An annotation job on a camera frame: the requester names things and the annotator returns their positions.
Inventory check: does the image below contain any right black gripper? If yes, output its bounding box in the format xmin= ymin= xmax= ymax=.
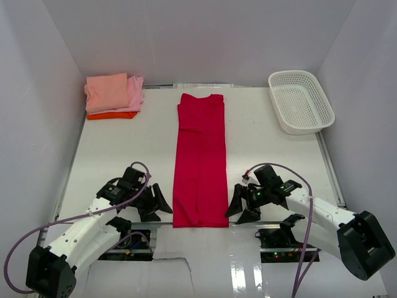
xmin=225 ymin=184 xmax=271 ymax=225

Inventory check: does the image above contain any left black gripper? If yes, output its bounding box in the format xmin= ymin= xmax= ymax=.
xmin=130 ymin=183 xmax=172 ymax=222

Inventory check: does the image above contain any red t shirt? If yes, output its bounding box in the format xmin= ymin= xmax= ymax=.
xmin=172 ymin=93 xmax=229 ymax=228

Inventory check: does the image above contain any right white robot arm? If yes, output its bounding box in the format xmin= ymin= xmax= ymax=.
xmin=225 ymin=163 xmax=396 ymax=281

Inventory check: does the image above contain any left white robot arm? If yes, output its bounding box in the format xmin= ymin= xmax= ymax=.
xmin=25 ymin=166 xmax=173 ymax=297

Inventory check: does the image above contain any folded orange t shirt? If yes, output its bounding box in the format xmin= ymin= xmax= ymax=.
xmin=86 ymin=112 xmax=138 ymax=120

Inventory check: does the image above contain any white plastic basket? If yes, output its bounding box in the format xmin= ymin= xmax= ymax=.
xmin=268 ymin=70 xmax=335 ymax=135

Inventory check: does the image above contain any folded peach t shirt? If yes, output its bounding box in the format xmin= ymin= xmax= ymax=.
xmin=84 ymin=73 xmax=129 ymax=114

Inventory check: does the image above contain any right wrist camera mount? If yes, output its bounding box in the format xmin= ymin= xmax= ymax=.
xmin=242 ymin=173 xmax=258 ymax=186

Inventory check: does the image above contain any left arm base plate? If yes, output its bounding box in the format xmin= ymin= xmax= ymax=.
xmin=99 ymin=229 xmax=155 ymax=261

